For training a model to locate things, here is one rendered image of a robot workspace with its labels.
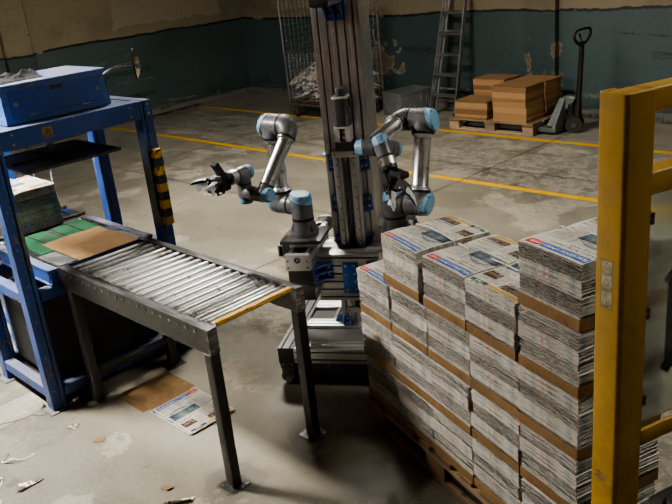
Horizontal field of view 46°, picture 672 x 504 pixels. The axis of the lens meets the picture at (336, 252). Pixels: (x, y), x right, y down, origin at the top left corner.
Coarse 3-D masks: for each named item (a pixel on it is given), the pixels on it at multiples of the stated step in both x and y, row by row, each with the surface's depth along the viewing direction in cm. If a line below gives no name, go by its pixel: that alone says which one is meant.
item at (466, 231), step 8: (448, 216) 350; (432, 224) 343; (440, 224) 341; (448, 224) 340; (456, 224) 339; (464, 224) 338; (472, 224) 337; (448, 232) 331; (456, 232) 330; (464, 232) 329; (472, 232) 328; (480, 232) 327; (488, 232) 328; (464, 240) 323; (472, 240) 325
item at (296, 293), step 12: (144, 240) 444; (156, 240) 441; (180, 252) 419; (192, 252) 417; (216, 264) 397; (228, 264) 395; (252, 276) 378; (264, 276) 375; (300, 288) 359; (276, 300) 370; (288, 300) 363; (300, 300) 360
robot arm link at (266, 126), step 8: (264, 120) 404; (272, 120) 401; (264, 128) 405; (272, 128) 401; (264, 136) 407; (272, 136) 405; (272, 144) 408; (280, 176) 414; (280, 184) 416; (280, 192) 416; (288, 192) 418; (280, 200) 417; (272, 208) 422; (280, 208) 418
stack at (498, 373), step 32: (384, 288) 346; (416, 320) 328; (384, 352) 363; (416, 352) 334; (448, 352) 310; (480, 352) 289; (384, 384) 373; (416, 384) 342; (448, 384) 315; (512, 384) 276; (384, 416) 381; (416, 416) 349; (480, 416) 301; (512, 416) 281; (448, 448) 330; (480, 448) 306; (512, 448) 284; (448, 480) 341; (480, 480) 313; (512, 480) 291
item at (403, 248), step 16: (384, 240) 336; (400, 240) 327; (416, 240) 325; (432, 240) 324; (384, 256) 341; (400, 256) 327; (416, 256) 314; (384, 272) 344; (400, 272) 332; (416, 272) 318; (416, 288) 322
